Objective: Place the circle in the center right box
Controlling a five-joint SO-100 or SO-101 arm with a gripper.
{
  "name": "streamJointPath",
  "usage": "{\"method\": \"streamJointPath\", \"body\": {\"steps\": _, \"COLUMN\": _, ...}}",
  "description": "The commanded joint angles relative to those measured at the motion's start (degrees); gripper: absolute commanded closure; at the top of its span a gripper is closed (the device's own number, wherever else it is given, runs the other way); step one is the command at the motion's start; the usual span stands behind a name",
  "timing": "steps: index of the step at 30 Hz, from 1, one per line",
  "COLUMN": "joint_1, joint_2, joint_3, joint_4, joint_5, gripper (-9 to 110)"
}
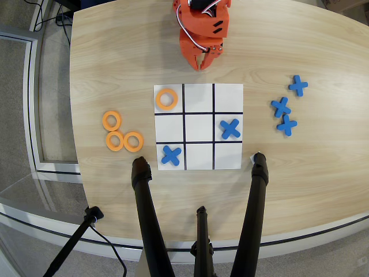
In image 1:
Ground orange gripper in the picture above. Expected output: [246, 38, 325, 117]
[178, 5, 231, 72]

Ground orange foam ring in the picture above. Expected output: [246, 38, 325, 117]
[105, 130, 125, 152]
[155, 88, 179, 111]
[101, 110, 123, 132]
[123, 131, 145, 153]

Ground brown cardboard box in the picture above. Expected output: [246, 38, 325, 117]
[322, 0, 369, 15]

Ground white tic-tac-toe board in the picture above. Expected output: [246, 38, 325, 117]
[153, 83, 244, 171]

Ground blue foam cross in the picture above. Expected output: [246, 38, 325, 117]
[270, 96, 292, 118]
[276, 114, 298, 137]
[161, 145, 183, 167]
[220, 118, 242, 139]
[288, 74, 309, 97]

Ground dark furniture base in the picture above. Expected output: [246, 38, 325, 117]
[53, 0, 116, 14]

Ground short black tripod leg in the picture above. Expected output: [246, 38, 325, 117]
[190, 205, 216, 277]

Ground thin black stand pole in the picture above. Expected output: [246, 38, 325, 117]
[42, 206, 104, 277]

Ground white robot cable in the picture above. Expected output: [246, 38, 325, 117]
[176, 0, 220, 53]

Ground black floor cables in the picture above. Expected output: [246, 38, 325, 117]
[28, 0, 73, 46]

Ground grey metal floor frame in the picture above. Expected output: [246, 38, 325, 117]
[0, 24, 83, 177]

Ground black stand cable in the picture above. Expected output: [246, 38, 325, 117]
[89, 223, 127, 277]

